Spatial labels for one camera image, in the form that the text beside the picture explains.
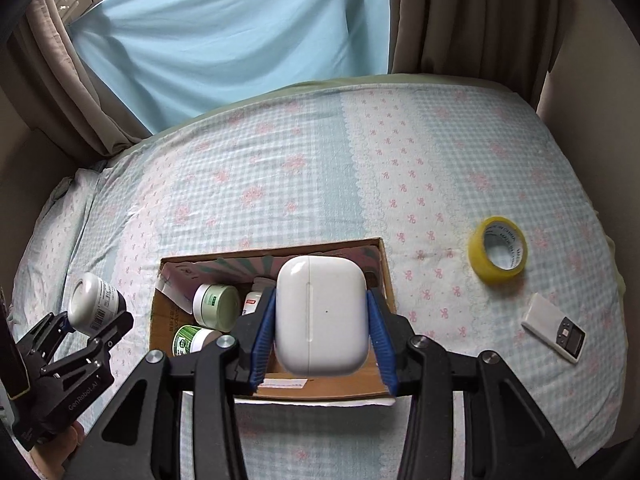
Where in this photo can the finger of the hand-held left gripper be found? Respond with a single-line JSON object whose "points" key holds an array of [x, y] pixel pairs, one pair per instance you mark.
{"points": [[42, 340], [107, 340]]}

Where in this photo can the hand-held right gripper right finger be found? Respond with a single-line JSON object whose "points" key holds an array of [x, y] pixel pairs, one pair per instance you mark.
{"points": [[381, 345]]}

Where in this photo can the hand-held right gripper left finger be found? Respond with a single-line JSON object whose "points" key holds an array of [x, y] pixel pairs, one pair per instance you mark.
{"points": [[262, 340]]}

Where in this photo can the white bottle red label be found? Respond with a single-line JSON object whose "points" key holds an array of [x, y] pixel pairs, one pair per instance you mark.
{"points": [[254, 302]]}

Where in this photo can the white jar pale green lid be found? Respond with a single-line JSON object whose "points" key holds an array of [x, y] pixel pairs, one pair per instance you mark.
{"points": [[216, 306]]}

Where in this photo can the cardboard box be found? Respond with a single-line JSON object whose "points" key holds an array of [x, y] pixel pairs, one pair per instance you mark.
{"points": [[340, 386]]}

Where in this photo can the white earbuds case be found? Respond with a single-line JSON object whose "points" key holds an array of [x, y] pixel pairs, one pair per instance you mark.
{"points": [[322, 315]]}

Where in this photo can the green label jar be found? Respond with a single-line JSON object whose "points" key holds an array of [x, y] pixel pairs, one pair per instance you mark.
{"points": [[192, 340]]}

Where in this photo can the person's left hand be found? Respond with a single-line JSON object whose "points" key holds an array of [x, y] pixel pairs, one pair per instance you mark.
{"points": [[57, 452]]}

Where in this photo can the yellow tape roll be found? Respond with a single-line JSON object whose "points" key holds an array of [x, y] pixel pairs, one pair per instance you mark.
{"points": [[499, 247]]}

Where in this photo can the grey headboard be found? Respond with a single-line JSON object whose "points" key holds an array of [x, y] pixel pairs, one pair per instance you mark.
{"points": [[25, 185]]}

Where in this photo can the white pocket scale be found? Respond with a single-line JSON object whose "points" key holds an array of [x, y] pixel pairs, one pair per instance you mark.
{"points": [[550, 327]]}

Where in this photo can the checked floral bed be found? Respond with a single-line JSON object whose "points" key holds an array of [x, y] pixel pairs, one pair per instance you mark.
{"points": [[350, 170]]}

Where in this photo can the beige curtain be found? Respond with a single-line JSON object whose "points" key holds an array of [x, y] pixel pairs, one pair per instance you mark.
{"points": [[475, 15], [75, 85]]}

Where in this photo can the light blue hanging cloth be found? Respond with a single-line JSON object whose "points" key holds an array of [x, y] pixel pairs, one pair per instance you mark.
{"points": [[225, 35]]}

